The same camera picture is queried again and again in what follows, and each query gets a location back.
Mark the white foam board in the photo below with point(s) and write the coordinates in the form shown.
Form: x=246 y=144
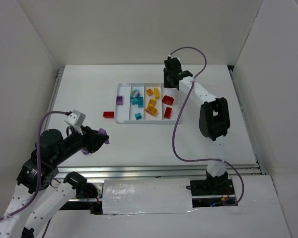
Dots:
x=146 y=196

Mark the red rectangular lego brick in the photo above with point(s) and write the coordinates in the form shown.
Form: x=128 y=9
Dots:
x=108 y=115

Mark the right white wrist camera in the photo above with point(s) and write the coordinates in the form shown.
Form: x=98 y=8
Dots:
x=173 y=56

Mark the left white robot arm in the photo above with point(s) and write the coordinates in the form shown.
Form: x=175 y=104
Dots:
x=21 y=219

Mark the purple curved lego brick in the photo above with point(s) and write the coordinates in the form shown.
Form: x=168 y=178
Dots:
x=102 y=131

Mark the yellow square lego brick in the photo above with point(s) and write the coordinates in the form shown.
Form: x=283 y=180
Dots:
x=149 y=92

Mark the purple rounded lego brick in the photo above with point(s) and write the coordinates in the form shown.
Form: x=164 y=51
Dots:
x=84 y=152

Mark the white divided sorting tray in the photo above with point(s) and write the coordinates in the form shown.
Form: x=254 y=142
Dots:
x=125 y=114

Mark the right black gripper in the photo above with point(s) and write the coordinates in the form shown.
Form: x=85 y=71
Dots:
x=169 y=77

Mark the aluminium frame rail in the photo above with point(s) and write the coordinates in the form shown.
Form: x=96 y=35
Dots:
x=143 y=172

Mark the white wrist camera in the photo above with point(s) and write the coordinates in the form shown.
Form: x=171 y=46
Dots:
x=173 y=56
x=75 y=119

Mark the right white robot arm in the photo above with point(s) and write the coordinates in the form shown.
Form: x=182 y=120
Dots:
x=214 y=120

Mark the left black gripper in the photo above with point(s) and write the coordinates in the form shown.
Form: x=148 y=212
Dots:
x=91 y=141

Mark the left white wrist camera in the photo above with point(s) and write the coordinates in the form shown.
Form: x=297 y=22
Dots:
x=75 y=119

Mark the yellow butterfly lego brick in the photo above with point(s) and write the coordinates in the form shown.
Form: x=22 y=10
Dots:
x=151 y=111

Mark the purple square lego brick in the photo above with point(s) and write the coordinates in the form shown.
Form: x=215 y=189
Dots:
x=119 y=100

